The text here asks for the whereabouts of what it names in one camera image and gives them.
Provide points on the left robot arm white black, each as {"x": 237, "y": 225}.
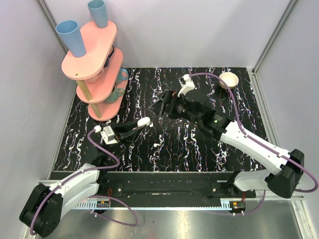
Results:
{"x": 47, "y": 205}

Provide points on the pink three tier shelf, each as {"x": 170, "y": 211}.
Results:
{"x": 96, "y": 72}

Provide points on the blue mug on shelf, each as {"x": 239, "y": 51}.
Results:
{"x": 122, "y": 76}

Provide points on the blue cup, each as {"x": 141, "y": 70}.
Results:
{"x": 98, "y": 13}
{"x": 69, "y": 33}

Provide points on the white earbud charging case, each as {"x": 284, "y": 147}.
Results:
{"x": 144, "y": 121}

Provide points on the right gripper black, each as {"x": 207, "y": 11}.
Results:
{"x": 159, "y": 107}

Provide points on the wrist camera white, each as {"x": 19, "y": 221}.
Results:
{"x": 108, "y": 135}
{"x": 186, "y": 84}

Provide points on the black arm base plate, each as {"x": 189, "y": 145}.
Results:
{"x": 196, "y": 191}

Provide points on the teal mug on shelf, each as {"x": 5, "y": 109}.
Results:
{"x": 114, "y": 96}

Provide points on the blue cup rear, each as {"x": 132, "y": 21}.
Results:
{"x": 98, "y": 13}

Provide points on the black marbled table mat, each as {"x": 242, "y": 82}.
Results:
{"x": 182, "y": 146}

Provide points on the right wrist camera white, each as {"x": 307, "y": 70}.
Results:
{"x": 186, "y": 84}

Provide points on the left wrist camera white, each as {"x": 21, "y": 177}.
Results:
{"x": 108, "y": 135}

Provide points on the blue cup front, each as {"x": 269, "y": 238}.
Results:
{"x": 69, "y": 33}

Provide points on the beige wooden bowl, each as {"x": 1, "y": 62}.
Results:
{"x": 230, "y": 79}

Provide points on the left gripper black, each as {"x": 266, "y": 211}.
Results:
{"x": 117, "y": 132}

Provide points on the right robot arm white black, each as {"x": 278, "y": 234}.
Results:
{"x": 282, "y": 167}

